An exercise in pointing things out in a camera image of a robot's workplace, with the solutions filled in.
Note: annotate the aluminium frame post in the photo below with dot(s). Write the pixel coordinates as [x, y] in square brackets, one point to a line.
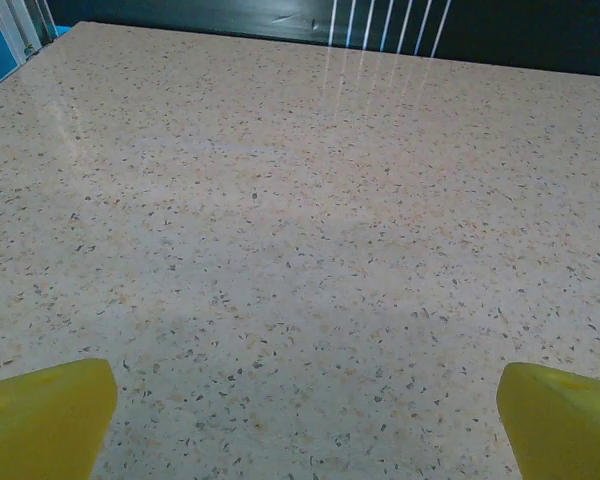
[15, 25]

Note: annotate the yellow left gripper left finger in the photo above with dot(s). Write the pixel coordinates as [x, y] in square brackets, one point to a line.
[45, 425]

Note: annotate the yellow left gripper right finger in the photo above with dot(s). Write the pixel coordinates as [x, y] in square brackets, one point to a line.
[565, 430]

